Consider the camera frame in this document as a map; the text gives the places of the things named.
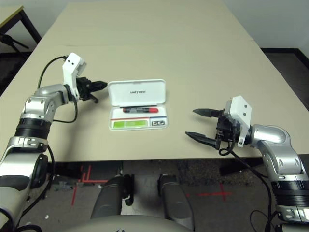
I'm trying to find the black tripod stand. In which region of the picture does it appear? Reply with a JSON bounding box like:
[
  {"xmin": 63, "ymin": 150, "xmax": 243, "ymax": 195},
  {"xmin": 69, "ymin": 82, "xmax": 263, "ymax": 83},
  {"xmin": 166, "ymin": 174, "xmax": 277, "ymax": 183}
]
[{"xmin": 0, "ymin": 33, "xmax": 29, "ymax": 53}]

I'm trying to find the black marker red cap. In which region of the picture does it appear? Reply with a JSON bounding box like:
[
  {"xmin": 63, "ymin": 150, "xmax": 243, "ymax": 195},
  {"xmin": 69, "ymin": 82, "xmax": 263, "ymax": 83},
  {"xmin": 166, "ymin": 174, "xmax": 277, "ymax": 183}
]
[{"xmin": 123, "ymin": 108, "xmax": 159, "ymax": 114}]

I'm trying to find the grey robot left leg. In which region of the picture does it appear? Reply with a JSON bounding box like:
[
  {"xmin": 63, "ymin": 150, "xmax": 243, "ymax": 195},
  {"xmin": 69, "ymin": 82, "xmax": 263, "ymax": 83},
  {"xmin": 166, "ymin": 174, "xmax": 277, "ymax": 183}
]
[{"xmin": 90, "ymin": 175, "xmax": 135, "ymax": 218}]

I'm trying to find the grey robot right leg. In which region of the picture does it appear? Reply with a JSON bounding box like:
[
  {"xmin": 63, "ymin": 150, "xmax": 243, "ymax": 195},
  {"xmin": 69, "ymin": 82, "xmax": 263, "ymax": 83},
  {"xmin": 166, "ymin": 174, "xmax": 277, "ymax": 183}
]
[{"xmin": 157, "ymin": 174, "xmax": 196, "ymax": 230}]

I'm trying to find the grey robot leg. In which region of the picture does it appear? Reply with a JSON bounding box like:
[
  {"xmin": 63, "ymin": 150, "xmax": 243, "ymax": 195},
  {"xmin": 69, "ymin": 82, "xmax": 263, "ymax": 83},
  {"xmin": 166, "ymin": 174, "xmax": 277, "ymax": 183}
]
[
  {"xmin": 90, "ymin": 175, "xmax": 135, "ymax": 218},
  {"xmin": 157, "ymin": 174, "xmax": 196, "ymax": 230}
]

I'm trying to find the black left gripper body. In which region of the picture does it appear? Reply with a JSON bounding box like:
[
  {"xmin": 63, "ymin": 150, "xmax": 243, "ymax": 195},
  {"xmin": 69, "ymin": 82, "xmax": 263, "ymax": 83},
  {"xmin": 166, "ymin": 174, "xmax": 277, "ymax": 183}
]
[{"xmin": 76, "ymin": 76, "xmax": 95, "ymax": 101}]

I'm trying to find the black-legged side table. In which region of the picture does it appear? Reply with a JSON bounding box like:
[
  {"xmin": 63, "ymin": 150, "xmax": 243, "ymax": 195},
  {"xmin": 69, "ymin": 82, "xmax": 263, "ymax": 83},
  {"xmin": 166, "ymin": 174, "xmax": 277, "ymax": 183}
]
[{"xmin": 0, "ymin": 5, "xmax": 43, "ymax": 49}]

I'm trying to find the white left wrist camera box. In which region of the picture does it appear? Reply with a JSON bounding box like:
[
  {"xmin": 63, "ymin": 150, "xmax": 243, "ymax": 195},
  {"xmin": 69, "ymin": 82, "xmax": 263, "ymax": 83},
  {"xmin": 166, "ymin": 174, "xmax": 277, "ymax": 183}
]
[{"xmin": 62, "ymin": 52, "xmax": 88, "ymax": 101}]

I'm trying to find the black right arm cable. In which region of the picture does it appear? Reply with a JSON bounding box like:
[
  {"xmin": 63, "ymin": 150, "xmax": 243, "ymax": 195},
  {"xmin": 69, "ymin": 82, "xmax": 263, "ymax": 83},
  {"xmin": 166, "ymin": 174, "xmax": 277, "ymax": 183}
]
[{"xmin": 218, "ymin": 141, "xmax": 283, "ymax": 232}]

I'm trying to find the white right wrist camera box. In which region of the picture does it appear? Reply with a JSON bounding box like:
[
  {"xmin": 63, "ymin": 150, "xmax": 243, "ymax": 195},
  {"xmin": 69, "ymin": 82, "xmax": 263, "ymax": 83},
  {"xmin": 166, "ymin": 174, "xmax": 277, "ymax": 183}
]
[{"xmin": 225, "ymin": 95, "xmax": 253, "ymax": 148}]

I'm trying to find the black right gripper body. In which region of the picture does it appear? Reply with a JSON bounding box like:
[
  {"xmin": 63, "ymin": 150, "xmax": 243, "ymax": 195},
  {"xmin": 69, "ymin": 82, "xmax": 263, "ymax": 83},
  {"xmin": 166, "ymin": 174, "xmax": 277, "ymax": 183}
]
[{"xmin": 213, "ymin": 110, "xmax": 242, "ymax": 148}]

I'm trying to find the white plastic pencil case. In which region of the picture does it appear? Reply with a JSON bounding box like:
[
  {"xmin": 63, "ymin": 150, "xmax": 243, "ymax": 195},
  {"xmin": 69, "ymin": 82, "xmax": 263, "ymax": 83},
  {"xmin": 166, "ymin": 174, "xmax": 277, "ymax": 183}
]
[{"xmin": 107, "ymin": 78, "xmax": 169, "ymax": 131}]

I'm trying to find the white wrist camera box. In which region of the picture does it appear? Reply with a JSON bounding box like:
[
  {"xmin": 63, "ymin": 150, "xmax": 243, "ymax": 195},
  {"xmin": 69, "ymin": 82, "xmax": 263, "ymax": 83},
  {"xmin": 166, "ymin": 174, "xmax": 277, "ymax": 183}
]
[
  {"xmin": 225, "ymin": 95, "xmax": 253, "ymax": 148},
  {"xmin": 62, "ymin": 52, "xmax": 88, "ymax": 101}
]

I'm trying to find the grey robot torso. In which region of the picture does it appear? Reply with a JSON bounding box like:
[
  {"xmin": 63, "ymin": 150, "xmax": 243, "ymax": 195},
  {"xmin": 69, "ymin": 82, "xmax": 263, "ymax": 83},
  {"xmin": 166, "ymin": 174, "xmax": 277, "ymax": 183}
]
[{"xmin": 60, "ymin": 214, "xmax": 194, "ymax": 232}]

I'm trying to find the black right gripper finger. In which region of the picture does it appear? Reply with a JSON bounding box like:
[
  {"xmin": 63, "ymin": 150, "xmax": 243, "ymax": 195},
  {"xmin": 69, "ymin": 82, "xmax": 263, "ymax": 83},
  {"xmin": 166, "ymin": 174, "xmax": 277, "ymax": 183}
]
[
  {"xmin": 192, "ymin": 108, "xmax": 223, "ymax": 118},
  {"xmin": 185, "ymin": 131, "xmax": 218, "ymax": 147}
]

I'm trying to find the green highlighter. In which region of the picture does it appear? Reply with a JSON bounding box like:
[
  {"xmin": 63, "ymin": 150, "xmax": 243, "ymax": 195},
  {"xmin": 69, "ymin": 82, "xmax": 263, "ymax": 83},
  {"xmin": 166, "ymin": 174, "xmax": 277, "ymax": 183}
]
[{"xmin": 113, "ymin": 120, "xmax": 149, "ymax": 129}]

